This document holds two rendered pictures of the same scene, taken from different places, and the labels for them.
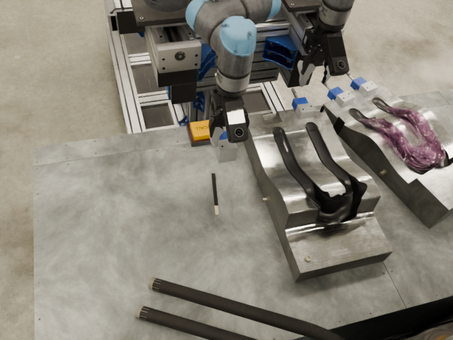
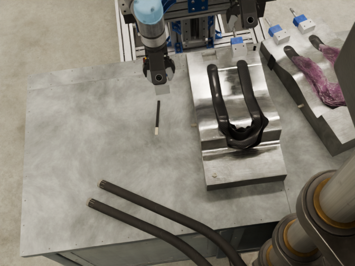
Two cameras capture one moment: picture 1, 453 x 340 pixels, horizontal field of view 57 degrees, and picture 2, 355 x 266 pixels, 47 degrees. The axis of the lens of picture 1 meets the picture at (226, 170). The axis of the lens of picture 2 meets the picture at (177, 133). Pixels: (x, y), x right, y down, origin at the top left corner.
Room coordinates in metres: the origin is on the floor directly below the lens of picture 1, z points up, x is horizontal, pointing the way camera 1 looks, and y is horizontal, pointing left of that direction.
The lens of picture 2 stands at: (0.02, -0.31, 2.11)
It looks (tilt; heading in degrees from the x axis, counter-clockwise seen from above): 64 degrees down; 23
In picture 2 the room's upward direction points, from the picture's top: 8 degrees counter-clockwise
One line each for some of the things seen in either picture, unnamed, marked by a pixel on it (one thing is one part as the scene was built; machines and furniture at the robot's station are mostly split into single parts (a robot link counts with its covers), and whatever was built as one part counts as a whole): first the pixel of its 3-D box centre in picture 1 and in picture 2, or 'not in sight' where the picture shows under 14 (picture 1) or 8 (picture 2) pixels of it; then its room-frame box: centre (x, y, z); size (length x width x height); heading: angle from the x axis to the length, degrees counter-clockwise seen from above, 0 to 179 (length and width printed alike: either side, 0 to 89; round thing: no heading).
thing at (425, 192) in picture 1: (404, 141); (328, 77); (0.92, -0.54, 0.86); 0.50 x 0.26 x 0.11; 40
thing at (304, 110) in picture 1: (299, 102); (236, 41); (0.97, -0.19, 0.89); 0.13 x 0.05 x 0.05; 22
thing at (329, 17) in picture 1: (333, 11); not in sight; (0.95, -0.20, 1.23); 0.08 x 0.08 x 0.05
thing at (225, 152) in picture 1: (222, 137); (160, 74); (0.75, 0.03, 0.93); 0.13 x 0.05 x 0.05; 23
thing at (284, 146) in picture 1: (317, 164); (236, 99); (0.72, -0.25, 0.92); 0.35 x 0.16 x 0.09; 23
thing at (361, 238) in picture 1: (311, 179); (233, 111); (0.70, -0.24, 0.87); 0.50 x 0.26 x 0.14; 23
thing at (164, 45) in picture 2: (228, 99); (156, 49); (0.74, 0.02, 1.09); 0.09 x 0.08 x 0.12; 22
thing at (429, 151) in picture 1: (408, 132); (329, 70); (0.91, -0.53, 0.90); 0.26 x 0.18 x 0.08; 40
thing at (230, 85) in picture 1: (231, 75); (152, 34); (0.73, 0.02, 1.17); 0.08 x 0.08 x 0.05
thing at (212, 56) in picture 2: (270, 121); (209, 58); (0.89, -0.11, 0.87); 0.05 x 0.05 x 0.04; 23
